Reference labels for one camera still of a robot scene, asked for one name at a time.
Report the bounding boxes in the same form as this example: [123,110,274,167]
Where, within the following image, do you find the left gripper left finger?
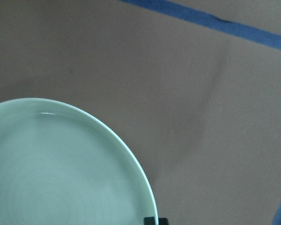
[143,217,156,225]

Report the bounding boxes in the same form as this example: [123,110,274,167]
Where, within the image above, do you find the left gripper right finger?
[158,217,169,225]

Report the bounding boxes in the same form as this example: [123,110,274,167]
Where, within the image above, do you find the mint green plate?
[0,98,158,225]

